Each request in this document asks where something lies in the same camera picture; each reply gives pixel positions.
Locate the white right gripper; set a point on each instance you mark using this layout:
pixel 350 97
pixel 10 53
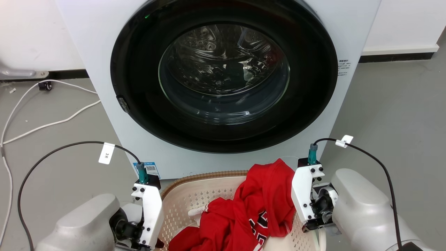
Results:
pixel 301 195

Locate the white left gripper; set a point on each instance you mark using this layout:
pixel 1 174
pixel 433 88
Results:
pixel 151 212

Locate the cream perforated laundry basket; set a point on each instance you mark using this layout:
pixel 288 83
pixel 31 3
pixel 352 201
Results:
pixel 195 195

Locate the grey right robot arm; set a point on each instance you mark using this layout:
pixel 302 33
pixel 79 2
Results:
pixel 362 212

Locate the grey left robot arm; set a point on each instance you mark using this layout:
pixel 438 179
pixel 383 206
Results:
pixel 80 226

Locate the black box on arm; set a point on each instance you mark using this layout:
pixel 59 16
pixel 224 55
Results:
pixel 410 246

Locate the red sports jersey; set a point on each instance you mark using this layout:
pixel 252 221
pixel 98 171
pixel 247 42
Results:
pixel 244 216

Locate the blue QR code sticker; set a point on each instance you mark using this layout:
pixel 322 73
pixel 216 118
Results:
pixel 150 169

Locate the printed text label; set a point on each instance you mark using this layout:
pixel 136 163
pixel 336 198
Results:
pixel 343 68

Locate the black round washer door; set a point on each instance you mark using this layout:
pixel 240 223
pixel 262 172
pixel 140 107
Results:
pixel 139 69

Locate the white front-load washing machine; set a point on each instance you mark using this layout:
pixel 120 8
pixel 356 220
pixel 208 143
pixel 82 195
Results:
pixel 104 42

